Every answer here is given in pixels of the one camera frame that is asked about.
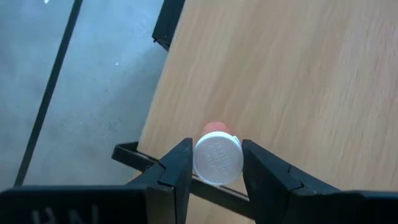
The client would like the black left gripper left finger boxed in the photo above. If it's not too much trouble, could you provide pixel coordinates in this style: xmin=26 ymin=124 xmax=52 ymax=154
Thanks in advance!
xmin=126 ymin=138 xmax=193 ymax=224

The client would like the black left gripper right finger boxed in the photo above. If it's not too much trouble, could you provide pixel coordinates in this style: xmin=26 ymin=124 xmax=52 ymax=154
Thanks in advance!
xmin=241 ymin=139 xmax=342 ymax=224

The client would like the red medicine bottle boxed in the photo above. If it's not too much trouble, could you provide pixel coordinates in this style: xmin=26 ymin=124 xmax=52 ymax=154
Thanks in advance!
xmin=192 ymin=121 xmax=244 ymax=187

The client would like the wooden shelf black metal frame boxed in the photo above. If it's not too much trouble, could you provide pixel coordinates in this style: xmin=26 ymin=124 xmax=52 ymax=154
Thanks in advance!
xmin=111 ymin=0 xmax=398 ymax=224

